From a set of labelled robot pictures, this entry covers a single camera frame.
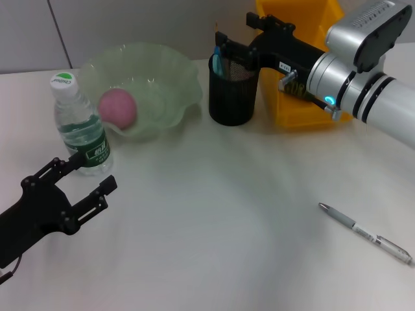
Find green plastic wrapper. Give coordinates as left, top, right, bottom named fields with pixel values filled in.
left=283, top=80, right=313, bottom=98

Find silver white pen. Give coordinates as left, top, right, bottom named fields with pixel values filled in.
left=317, top=202, right=415, bottom=268

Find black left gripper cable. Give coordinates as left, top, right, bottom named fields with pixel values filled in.
left=0, top=254, right=24, bottom=283

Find pink peach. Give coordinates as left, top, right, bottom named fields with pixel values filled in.
left=97, top=89, right=139, bottom=131

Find right gripper cable with connector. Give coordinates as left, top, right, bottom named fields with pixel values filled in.
left=277, top=69, right=342, bottom=123

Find clear green-label water bottle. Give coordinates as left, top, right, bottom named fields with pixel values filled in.
left=49, top=72, right=115, bottom=177

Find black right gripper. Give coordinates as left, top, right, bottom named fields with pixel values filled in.
left=214, top=12, right=326, bottom=82

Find transparent plastic ruler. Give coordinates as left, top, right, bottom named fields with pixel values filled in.
left=213, top=21, right=224, bottom=49

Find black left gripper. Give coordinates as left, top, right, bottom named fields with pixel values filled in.
left=0, top=152, right=119, bottom=270

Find blue scissors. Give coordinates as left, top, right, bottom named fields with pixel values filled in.
left=212, top=45, right=228, bottom=79

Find green glass fruit bowl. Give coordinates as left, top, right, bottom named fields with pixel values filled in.
left=77, top=43, right=204, bottom=144

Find black mesh pen holder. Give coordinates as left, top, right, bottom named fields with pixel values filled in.
left=207, top=51, right=262, bottom=127

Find yellow plastic bin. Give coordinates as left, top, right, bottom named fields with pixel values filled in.
left=254, top=0, right=353, bottom=130

